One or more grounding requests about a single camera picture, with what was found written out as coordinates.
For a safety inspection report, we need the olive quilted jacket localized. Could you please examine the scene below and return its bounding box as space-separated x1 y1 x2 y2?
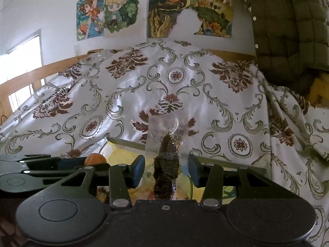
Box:
248 0 329 94

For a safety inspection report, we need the window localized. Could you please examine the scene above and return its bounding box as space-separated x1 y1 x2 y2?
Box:
0 29 43 108

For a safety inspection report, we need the orange-haired figure wall poster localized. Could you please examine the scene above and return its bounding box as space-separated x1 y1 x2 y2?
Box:
76 0 106 41

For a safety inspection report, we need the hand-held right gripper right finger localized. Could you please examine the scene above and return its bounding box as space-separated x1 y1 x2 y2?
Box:
188 154 273 208

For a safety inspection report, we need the blond figure wall poster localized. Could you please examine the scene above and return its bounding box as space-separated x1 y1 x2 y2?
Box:
103 0 145 38

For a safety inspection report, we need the wooden bed side rail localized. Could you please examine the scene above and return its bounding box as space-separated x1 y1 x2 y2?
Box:
0 50 103 124

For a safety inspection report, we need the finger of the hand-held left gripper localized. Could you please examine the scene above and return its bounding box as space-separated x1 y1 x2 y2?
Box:
24 163 110 184
0 154 86 171

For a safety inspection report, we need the floral bed blanket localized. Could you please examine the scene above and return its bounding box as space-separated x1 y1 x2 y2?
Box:
0 39 329 247

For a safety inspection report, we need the wooden bed end board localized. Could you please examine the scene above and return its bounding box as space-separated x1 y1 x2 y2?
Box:
310 73 329 107

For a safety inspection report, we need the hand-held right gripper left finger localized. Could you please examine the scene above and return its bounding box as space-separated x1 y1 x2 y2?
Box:
60 155 146 209

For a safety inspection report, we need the round orange snack packet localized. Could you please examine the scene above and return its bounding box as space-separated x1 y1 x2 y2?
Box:
84 154 107 165

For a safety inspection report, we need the grey tray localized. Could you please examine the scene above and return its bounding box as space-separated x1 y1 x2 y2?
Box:
96 136 274 204

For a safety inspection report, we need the clear packet with dark snack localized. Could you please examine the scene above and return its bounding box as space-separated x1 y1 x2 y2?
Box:
145 113 190 202

